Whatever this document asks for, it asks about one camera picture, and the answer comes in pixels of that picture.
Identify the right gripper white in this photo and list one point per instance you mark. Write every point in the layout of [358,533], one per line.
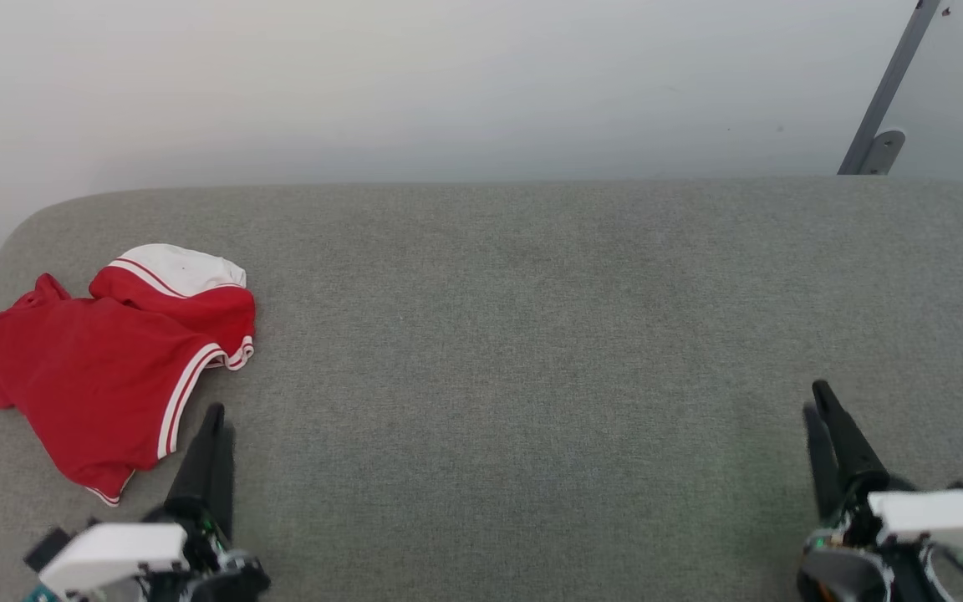
[941,518]

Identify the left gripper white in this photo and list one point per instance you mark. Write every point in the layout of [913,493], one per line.
[114,552]

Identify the red shirt with white sleeves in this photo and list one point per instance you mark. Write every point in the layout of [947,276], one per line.
[72,368]

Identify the grey fabric sofa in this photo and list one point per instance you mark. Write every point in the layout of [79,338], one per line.
[532,334]

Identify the grey metal bar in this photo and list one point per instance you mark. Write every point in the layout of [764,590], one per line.
[887,84]

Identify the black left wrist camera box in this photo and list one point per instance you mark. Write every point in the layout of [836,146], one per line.
[47,548]

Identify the grey metal bracket foot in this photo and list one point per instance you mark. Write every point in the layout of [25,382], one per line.
[884,152]

